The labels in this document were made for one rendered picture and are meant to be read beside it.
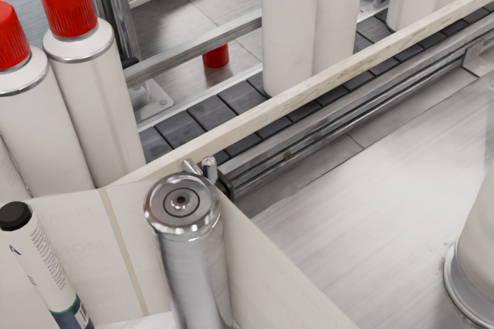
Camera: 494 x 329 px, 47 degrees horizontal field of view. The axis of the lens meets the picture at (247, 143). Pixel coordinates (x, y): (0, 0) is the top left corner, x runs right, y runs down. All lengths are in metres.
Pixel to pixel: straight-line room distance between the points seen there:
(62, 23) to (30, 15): 0.46
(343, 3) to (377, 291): 0.26
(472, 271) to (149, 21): 0.55
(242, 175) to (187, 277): 0.26
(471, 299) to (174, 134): 0.31
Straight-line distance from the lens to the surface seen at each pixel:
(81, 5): 0.41
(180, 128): 0.58
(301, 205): 0.51
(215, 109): 0.59
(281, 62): 0.56
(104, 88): 0.44
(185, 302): 0.33
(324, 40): 0.58
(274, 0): 0.52
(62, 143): 0.46
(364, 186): 0.53
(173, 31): 0.79
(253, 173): 0.57
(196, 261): 0.30
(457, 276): 0.47
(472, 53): 0.75
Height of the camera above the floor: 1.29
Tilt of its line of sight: 48 degrees down
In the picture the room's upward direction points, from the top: 3 degrees counter-clockwise
